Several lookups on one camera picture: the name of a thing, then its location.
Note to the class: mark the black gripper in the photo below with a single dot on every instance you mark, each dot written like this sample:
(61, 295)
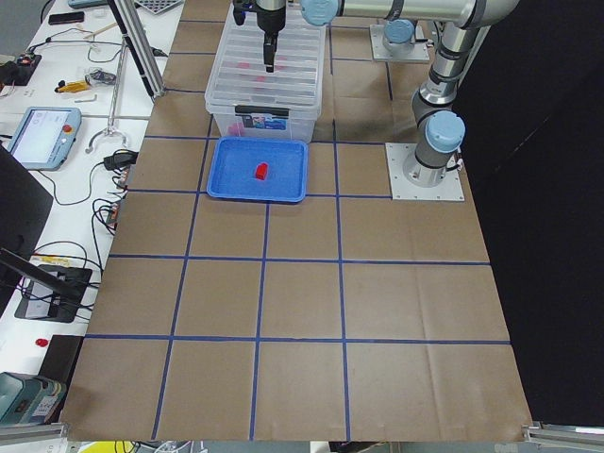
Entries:
(270, 19)

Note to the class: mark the clear plastic storage box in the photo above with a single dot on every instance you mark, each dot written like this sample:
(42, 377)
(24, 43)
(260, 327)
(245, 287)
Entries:
(299, 126)

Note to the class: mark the black box latch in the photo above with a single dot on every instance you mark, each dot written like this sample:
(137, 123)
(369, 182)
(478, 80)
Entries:
(279, 112)

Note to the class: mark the blue plastic tray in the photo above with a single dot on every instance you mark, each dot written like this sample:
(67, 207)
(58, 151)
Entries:
(236, 158)

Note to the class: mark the teal box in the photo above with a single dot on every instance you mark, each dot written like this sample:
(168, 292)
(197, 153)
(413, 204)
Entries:
(28, 400)

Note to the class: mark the wooden chopsticks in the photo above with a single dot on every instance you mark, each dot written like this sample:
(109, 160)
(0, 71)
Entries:
(100, 31)

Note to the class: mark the black power adapter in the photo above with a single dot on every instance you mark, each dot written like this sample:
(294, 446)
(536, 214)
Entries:
(120, 159)

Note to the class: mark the black phone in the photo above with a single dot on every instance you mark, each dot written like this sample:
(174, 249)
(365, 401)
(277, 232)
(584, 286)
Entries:
(66, 18)

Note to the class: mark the yellow black tool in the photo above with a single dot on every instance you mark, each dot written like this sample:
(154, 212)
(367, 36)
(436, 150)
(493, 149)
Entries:
(72, 87)

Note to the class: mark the robot teach pendant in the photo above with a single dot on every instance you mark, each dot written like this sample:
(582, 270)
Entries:
(44, 137)

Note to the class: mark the black monitor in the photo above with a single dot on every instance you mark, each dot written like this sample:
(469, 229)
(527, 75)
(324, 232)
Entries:
(25, 207)

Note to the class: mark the left aluminium frame post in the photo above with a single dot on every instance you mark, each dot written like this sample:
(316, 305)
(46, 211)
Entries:
(131, 27)

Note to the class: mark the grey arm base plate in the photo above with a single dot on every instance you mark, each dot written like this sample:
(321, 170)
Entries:
(410, 53)

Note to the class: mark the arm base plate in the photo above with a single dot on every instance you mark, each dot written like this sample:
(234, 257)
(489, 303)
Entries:
(411, 181)

